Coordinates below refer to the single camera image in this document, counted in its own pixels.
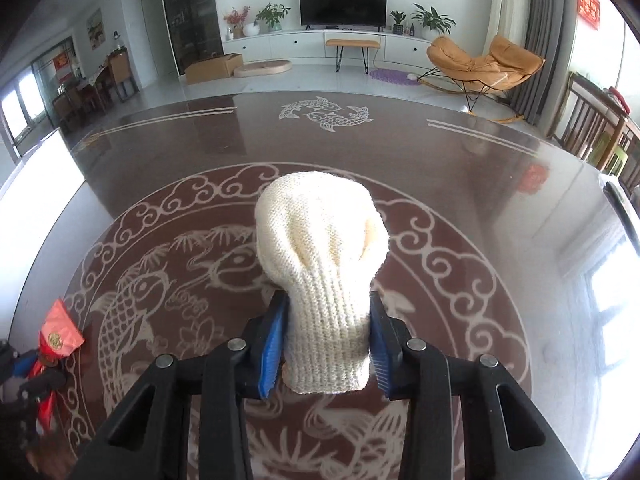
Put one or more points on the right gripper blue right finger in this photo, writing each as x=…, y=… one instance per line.
x=504, y=434

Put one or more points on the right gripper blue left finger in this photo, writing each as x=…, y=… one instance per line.
x=147, y=434

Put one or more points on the red foil packet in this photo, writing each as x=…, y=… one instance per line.
x=59, y=338

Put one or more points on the cream knit glove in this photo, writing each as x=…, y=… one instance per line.
x=321, y=239

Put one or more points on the white storage bin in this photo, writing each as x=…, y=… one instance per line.
x=42, y=184

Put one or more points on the wooden dining chair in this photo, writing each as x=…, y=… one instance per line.
x=593, y=125

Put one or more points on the orange lounge chair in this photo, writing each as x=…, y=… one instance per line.
x=505, y=67

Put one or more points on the cardboard box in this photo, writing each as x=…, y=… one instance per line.
x=213, y=68

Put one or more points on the white tv cabinet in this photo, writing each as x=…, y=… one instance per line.
x=309, y=47

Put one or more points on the wooden bench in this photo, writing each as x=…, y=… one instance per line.
x=365, y=47

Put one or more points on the green potted plant right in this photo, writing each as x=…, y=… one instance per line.
x=433, y=24

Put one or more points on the green potted plant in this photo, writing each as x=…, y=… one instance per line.
x=433, y=24
x=272, y=14

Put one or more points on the red flower vase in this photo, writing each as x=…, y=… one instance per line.
x=235, y=20

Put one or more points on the green potted plant left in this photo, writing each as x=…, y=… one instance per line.
x=272, y=14

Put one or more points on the dark display cabinet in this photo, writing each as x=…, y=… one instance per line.
x=193, y=31

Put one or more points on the black flat screen television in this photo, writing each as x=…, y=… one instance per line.
x=367, y=13

